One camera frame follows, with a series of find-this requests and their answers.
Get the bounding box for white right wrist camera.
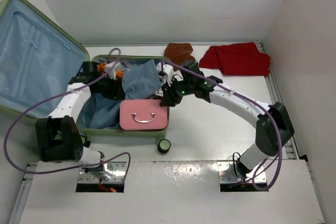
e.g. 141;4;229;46
156;62;174;86

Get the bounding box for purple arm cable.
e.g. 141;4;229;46
3;47;131;174
160;60;284;191

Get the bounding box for orange patterned plush garment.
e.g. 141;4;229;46
97;62;123;79

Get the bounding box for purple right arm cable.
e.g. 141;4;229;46
160;60;284;191

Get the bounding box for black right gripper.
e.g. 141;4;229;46
161;78;193;108

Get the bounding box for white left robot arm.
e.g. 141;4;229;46
35;61;124;180

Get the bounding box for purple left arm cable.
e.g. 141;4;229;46
3;47;131;174

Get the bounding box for green hardshell suitcase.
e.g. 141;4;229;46
0;0;172;154

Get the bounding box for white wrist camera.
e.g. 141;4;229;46
156;62;174;86
104;61;122;79

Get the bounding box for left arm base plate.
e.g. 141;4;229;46
78;162;127;184

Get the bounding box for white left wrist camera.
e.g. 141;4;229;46
104;61;122;79

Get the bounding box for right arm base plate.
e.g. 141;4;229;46
217;161;267;185

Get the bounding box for brown cloth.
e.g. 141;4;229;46
164;42;195;65

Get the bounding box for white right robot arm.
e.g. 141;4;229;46
157;60;295;179

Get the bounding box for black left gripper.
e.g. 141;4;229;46
93;73;127;100

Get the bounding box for pink cosmetic case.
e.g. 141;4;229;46
119;99;169;131

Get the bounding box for red garment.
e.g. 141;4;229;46
199;42;270;77

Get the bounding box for newspaper print garment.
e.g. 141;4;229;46
153;62;171;101

